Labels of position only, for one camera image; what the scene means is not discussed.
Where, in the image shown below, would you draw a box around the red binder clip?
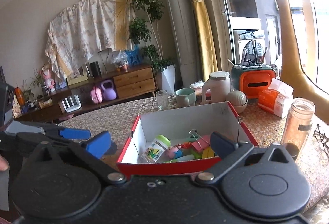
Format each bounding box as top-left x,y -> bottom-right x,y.
189,129 -> 211,153

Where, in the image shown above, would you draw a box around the pink pig toy bottle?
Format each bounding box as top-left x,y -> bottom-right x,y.
165,146 -> 183,163

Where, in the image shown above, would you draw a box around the green-lid seasoning jar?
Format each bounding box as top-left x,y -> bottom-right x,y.
142,135 -> 171,163

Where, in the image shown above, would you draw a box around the person's left hand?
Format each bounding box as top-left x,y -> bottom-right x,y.
0,156 -> 9,172

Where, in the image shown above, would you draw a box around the patterned lace tablecloth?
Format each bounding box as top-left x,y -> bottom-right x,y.
61,97 -> 328,222

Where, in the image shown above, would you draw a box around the green white marker pen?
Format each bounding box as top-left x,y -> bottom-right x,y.
169,154 -> 195,163

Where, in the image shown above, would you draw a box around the white wifi router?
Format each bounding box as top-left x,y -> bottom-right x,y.
61,95 -> 81,113

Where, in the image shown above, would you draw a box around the round cream container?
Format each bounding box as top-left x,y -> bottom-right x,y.
226,90 -> 248,114

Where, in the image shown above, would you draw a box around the red white cardboard box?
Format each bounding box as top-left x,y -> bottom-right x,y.
117,102 -> 258,176

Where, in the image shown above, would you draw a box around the pink toy bag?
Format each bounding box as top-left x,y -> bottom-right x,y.
90,86 -> 103,104

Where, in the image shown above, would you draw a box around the purple kettlebell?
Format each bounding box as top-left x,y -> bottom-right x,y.
100,80 -> 117,101

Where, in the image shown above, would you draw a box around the pink doll figure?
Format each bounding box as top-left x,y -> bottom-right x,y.
42,64 -> 55,92

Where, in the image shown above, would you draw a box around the orange wet wipes pack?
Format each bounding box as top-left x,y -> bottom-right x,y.
258,78 -> 294,119

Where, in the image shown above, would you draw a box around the green ceramic mug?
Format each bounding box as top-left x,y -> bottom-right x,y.
175,88 -> 196,107

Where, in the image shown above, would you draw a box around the clear jar with orange contents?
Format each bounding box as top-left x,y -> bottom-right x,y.
280,97 -> 315,161

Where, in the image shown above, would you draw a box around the orange green tissue box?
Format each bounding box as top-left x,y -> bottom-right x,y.
230,64 -> 276,99

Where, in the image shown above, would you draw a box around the wooden tv cabinet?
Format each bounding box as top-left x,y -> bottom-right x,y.
17,64 -> 157,123

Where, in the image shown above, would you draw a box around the black cylinder speaker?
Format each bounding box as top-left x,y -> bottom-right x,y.
89,61 -> 102,78

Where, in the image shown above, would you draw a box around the clear drinking glass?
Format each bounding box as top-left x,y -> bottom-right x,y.
156,90 -> 168,110

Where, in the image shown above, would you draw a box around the yellow curtain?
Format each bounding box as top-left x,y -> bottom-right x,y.
192,0 -> 218,80

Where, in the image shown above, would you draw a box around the blue plastic basket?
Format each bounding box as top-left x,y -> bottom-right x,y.
125,44 -> 143,67

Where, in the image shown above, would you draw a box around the yellow giraffe plush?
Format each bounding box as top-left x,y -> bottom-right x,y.
276,0 -> 328,123

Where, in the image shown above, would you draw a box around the floral draped cloth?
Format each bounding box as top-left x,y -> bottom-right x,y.
45,0 -> 135,80

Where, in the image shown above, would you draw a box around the white planter with plant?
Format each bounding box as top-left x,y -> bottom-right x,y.
129,0 -> 176,94

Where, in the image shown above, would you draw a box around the white standing air conditioner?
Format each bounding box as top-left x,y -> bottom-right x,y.
167,0 -> 199,87

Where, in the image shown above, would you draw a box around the red figurine keychain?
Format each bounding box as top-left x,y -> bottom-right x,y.
177,142 -> 192,150

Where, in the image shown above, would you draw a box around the wooden photo frame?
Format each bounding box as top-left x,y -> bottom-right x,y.
66,65 -> 88,86

